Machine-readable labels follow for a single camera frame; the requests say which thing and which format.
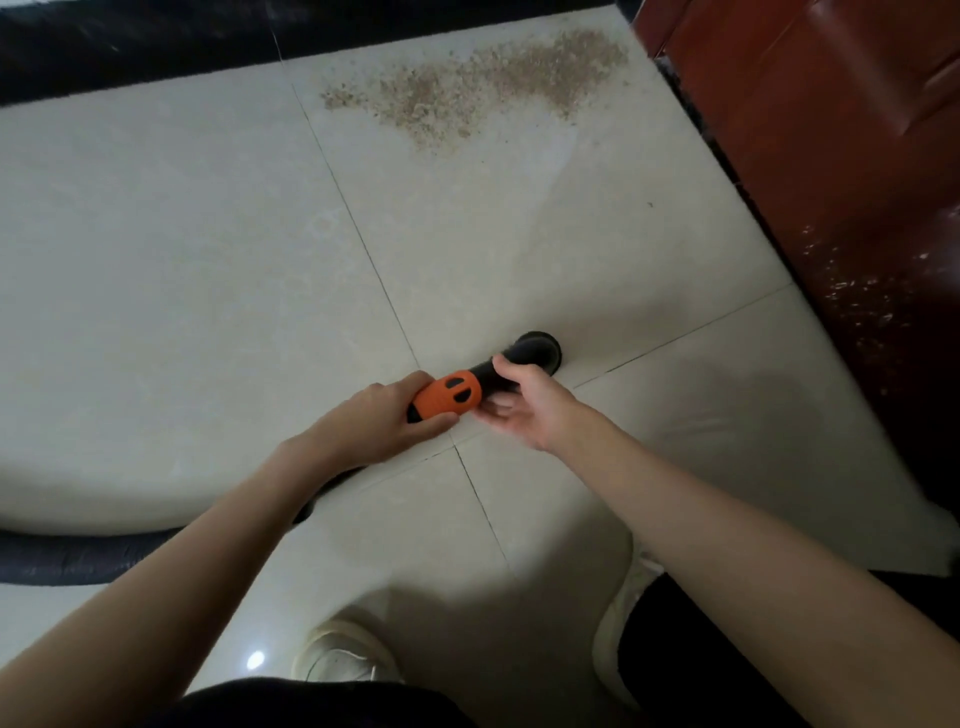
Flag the person's right hand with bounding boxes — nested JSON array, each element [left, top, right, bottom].
[[474, 355, 609, 459]]

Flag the grey shoe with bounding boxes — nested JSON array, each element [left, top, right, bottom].
[[292, 618, 404, 689], [591, 540, 669, 707]]

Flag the tiled floor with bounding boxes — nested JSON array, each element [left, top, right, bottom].
[[0, 4, 960, 728]]

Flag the person's black trousers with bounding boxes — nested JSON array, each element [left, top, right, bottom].
[[142, 567, 960, 728]]

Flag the dark red wooden panel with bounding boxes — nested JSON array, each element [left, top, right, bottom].
[[630, 0, 960, 519]]

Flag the black vacuum hose with handle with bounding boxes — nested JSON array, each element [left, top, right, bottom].
[[0, 331, 564, 587]]

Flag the person's left forearm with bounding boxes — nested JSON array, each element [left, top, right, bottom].
[[0, 457, 317, 728]]

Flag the person's left hand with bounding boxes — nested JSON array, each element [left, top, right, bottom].
[[277, 370, 464, 489]]

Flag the brown sawdust dirt patch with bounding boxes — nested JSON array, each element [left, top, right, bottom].
[[318, 27, 632, 152]]

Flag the person's right forearm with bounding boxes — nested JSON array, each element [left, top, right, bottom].
[[570, 417, 960, 728]]

